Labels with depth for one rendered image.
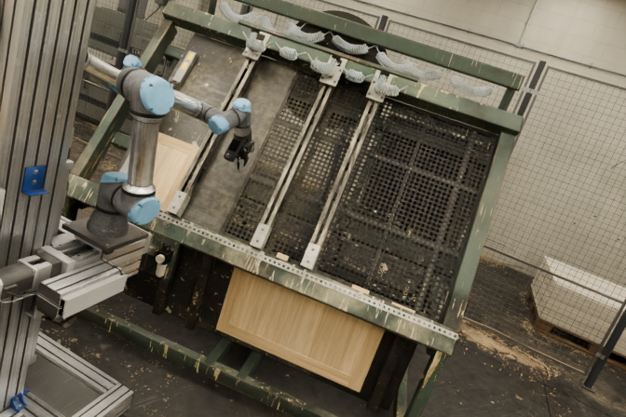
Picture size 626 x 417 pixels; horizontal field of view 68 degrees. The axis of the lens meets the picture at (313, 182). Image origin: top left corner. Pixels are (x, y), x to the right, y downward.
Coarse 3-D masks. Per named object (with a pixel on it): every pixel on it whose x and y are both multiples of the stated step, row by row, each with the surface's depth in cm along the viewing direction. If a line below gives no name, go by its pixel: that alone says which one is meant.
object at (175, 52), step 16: (176, 48) 289; (176, 64) 288; (304, 96) 275; (352, 112) 271; (400, 128) 266; (128, 144) 268; (480, 160) 259; (464, 192) 255; (352, 224) 248; (448, 224) 251; (368, 240) 245; (448, 240) 246
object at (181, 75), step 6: (186, 60) 277; (192, 60) 277; (180, 66) 276; (192, 66) 280; (180, 72) 275; (186, 72) 276; (174, 78) 273; (180, 78) 273; (180, 84) 273; (126, 162) 256; (126, 168) 255
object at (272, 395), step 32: (192, 256) 270; (128, 288) 284; (160, 288) 271; (192, 288) 274; (224, 288) 269; (96, 320) 264; (192, 320) 271; (160, 352) 258; (192, 352) 258; (384, 352) 253; (224, 384) 252; (256, 384) 250; (384, 384) 251; (320, 416) 242; (416, 416) 230
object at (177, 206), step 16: (256, 32) 258; (256, 64) 275; (240, 80) 271; (240, 96) 269; (208, 144) 256; (208, 160) 257; (192, 176) 249; (176, 192) 246; (192, 192) 252; (176, 208) 243
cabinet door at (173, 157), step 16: (160, 144) 262; (176, 144) 261; (192, 144) 261; (160, 160) 259; (176, 160) 258; (192, 160) 258; (160, 176) 255; (176, 176) 255; (160, 192) 252; (160, 208) 249
